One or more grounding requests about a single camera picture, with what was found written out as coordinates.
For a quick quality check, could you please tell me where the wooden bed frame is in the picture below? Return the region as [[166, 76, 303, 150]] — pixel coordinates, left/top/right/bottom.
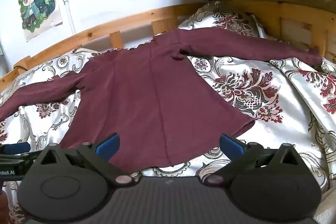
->
[[0, 0, 336, 88]]

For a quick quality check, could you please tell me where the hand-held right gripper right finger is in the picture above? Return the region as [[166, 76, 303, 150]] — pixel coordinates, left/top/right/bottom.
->
[[198, 133, 306, 187]]

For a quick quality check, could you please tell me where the maroon long-sleeved shirt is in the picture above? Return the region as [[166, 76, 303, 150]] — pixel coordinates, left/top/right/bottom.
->
[[0, 27, 323, 173]]

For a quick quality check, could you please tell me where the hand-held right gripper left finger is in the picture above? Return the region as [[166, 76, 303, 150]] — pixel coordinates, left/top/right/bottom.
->
[[34, 133, 140, 187]]

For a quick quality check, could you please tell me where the floral satin bedspread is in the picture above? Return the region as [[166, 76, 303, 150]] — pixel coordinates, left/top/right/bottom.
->
[[0, 1, 336, 224]]

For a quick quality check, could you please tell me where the black cable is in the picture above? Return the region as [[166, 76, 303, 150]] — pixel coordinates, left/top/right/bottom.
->
[[13, 60, 30, 73]]

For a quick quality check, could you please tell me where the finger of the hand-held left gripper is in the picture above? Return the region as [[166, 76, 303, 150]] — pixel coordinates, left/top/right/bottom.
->
[[0, 142, 40, 162]]

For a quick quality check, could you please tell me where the blond cartoon figure poster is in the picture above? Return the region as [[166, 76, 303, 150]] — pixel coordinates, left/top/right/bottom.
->
[[18, 0, 63, 42]]

